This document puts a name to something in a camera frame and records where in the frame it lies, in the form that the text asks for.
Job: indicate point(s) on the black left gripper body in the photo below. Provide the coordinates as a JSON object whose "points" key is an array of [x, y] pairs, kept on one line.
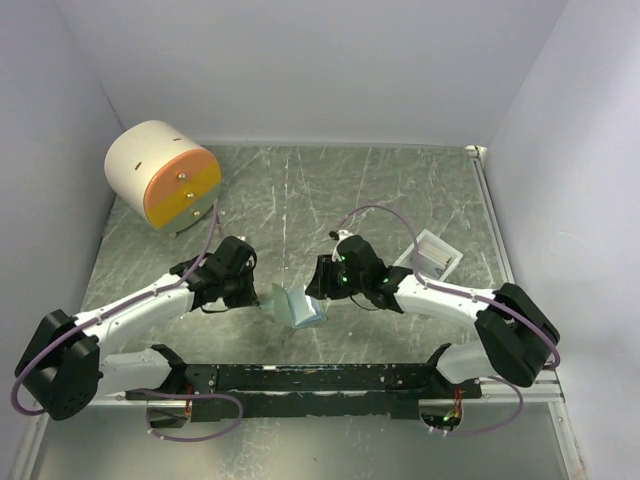
{"points": [[239, 288]]}

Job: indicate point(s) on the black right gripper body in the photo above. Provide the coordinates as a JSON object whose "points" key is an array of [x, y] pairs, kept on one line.
{"points": [[350, 283]]}

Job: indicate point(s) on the green card holder wallet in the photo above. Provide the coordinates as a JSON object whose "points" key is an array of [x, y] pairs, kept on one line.
{"points": [[292, 307]]}

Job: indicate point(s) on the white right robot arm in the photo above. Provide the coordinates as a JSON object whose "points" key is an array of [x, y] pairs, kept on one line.
{"points": [[515, 340]]}

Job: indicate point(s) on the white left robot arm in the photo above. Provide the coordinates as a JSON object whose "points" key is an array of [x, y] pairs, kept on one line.
{"points": [[71, 359]]}

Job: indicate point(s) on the stack of cards in tray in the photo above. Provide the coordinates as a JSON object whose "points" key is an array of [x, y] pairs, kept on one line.
{"points": [[432, 257]]}

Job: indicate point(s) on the white plastic card tray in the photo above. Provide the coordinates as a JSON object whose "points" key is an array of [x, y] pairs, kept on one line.
{"points": [[406, 259]]}

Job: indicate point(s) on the round white drawer cabinet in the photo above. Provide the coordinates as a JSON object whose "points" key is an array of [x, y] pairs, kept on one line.
{"points": [[168, 179]]}

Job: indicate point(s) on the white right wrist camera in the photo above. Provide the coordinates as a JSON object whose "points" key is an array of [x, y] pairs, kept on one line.
{"points": [[339, 235]]}

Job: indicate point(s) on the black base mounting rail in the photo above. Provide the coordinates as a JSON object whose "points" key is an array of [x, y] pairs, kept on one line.
{"points": [[294, 391]]}

